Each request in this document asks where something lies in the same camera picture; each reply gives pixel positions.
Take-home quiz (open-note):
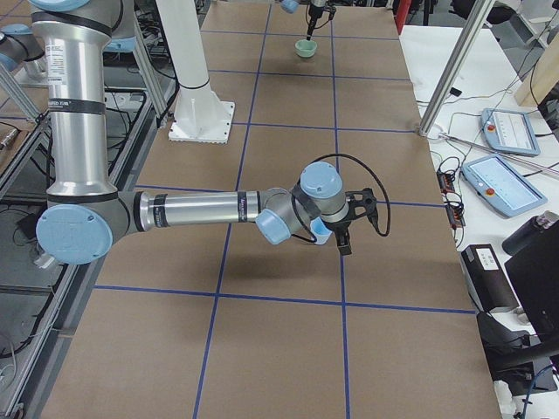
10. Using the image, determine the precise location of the black box on bench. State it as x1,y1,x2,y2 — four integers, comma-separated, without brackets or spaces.
460,244,519,313

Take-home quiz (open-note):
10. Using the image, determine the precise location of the black monitor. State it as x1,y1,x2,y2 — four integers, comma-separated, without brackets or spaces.
505,223,558,339

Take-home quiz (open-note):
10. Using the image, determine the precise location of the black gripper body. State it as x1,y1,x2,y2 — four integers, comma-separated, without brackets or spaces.
326,213,355,240
307,3,324,26

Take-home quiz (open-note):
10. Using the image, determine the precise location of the orange black adapter board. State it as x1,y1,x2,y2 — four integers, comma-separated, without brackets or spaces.
436,169,465,230

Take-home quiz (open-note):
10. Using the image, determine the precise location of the near blue teach pendant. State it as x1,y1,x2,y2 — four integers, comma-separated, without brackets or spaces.
461,155,548,217

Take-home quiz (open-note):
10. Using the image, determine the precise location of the light blue plastic cup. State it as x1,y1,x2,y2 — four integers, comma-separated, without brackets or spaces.
310,217,332,245

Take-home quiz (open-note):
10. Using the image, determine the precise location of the green bowl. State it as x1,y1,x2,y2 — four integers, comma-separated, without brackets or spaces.
294,39,317,58

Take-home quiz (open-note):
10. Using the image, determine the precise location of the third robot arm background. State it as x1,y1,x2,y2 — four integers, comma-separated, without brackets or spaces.
1,24,47,86

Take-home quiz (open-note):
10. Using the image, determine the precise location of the white camera stand base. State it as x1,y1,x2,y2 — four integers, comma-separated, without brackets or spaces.
156,0,235,144

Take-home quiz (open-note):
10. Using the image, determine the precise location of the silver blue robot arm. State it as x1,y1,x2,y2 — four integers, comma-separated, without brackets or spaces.
31,1,352,264
280,0,327,40

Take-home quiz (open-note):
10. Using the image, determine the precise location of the blue teach pendant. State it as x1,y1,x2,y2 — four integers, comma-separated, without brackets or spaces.
461,155,548,217
480,108,541,157

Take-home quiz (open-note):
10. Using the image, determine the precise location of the far blue teach pendant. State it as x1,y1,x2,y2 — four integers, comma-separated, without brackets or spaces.
480,108,541,157

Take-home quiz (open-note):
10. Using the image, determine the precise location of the brown paper table mat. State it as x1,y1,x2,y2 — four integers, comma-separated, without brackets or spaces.
42,2,500,418

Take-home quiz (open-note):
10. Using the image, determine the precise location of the aluminium frame post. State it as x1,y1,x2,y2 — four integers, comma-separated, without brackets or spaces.
418,0,495,137

